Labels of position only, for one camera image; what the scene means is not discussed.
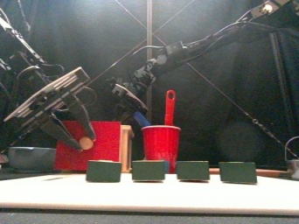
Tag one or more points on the red drawer with wooden knob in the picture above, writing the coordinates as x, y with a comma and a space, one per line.
104, 140

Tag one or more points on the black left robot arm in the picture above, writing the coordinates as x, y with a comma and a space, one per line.
22, 73

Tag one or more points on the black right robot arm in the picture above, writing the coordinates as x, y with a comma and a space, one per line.
210, 43

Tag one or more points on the wooden drawer box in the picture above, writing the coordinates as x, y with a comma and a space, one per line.
126, 145

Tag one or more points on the blue plastic utensil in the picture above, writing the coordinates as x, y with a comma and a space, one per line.
142, 119

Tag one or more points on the red plastic utensil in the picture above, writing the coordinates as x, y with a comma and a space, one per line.
170, 108

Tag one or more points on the red plastic cup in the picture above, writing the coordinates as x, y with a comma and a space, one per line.
162, 143

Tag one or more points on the toy sushi block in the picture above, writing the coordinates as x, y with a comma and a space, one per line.
103, 172
238, 172
149, 171
193, 171

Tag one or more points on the white cutting board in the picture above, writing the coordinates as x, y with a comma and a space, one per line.
147, 195

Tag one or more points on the small dark metal pot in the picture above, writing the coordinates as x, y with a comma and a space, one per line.
293, 169

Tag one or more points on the vertical metal frame pole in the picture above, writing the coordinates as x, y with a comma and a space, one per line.
150, 26

